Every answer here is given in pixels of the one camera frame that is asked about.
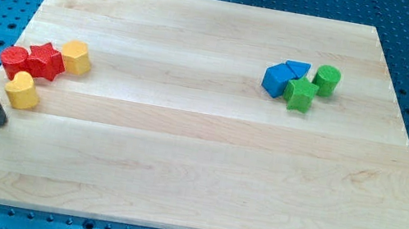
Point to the light wooden board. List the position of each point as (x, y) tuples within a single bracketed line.
[(171, 127)]

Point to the green cylinder block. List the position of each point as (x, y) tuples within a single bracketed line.
[(326, 79)]

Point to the green star block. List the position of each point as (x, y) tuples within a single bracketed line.
[(299, 94)]

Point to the yellow heart block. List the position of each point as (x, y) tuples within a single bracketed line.
[(21, 91)]

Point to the blue cube block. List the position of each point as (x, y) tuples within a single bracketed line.
[(276, 78)]

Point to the red cylinder block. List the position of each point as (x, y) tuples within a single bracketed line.
[(14, 59)]

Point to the red star block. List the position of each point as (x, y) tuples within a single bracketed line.
[(45, 61)]

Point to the blue triangle block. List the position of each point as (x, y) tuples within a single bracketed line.
[(299, 69)]

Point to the yellow hexagon block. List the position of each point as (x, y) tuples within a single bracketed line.
[(76, 57)]

